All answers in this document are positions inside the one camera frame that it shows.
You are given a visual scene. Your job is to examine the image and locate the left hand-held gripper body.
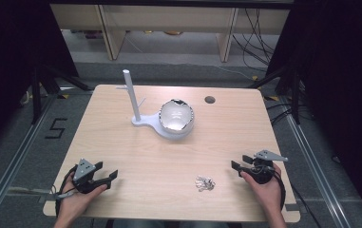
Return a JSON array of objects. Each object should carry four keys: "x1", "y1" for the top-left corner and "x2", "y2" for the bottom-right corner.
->
[{"x1": 71, "y1": 158, "x2": 112, "y2": 195}]

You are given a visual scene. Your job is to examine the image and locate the person's right hand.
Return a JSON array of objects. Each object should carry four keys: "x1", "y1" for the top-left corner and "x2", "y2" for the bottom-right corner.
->
[{"x1": 239, "y1": 161, "x2": 283, "y2": 213}]

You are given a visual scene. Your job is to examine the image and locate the black cables on floor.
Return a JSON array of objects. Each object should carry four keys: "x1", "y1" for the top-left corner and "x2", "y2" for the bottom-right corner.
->
[{"x1": 231, "y1": 8, "x2": 281, "y2": 72}]

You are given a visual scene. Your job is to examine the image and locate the person's left hand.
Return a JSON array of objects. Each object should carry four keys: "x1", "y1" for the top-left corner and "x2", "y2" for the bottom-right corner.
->
[{"x1": 58, "y1": 172, "x2": 108, "y2": 222}]

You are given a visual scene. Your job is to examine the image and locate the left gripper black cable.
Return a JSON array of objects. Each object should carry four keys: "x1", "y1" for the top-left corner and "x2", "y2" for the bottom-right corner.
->
[{"x1": 50, "y1": 164, "x2": 79, "y2": 218}]

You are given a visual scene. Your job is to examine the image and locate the black metal stand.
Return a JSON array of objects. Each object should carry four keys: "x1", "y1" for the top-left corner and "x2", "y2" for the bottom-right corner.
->
[
  {"x1": 29, "y1": 65, "x2": 95, "y2": 125},
  {"x1": 247, "y1": 65, "x2": 304, "y2": 125}
]

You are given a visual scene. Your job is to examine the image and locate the beige wooden cabinet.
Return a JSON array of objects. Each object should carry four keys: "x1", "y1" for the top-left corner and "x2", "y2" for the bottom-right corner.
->
[{"x1": 49, "y1": 3, "x2": 291, "y2": 63}]

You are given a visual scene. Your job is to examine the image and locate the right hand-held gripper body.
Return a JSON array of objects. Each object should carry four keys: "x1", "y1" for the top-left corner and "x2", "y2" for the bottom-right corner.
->
[{"x1": 240, "y1": 149, "x2": 289, "y2": 185}]

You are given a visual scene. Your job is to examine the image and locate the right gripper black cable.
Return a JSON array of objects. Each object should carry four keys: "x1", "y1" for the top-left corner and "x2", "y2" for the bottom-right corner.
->
[{"x1": 253, "y1": 163, "x2": 287, "y2": 211}]

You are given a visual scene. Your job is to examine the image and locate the aluminium floor rail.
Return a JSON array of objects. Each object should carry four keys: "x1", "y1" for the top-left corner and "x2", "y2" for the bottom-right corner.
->
[
  {"x1": 0, "y1": 93, "x2": 58, "y2": 228},
  {"x1": 282, "y1": 107, "x2": 357, "y2": 228}
]

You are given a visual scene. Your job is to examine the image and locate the white jewelry stand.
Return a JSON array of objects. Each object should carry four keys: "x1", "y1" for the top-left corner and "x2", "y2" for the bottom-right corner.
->
[{"x1": 115, "y1": 68, "x2": 195, "y2": 141}]

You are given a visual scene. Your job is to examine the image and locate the silver-rimmed white dish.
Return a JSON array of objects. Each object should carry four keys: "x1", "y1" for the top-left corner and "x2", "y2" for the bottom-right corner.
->
[{"x1": 158, "y1": 98, "x2": 196, "y2": 134}]

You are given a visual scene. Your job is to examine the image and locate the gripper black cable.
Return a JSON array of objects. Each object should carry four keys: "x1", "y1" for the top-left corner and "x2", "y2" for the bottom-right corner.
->
[
  {"x1": 253, "y1": 163, "x2": 287, "y2": 211},
  {"x1": 50, "y1": 164, "x2": 79, "y2": 218}
]

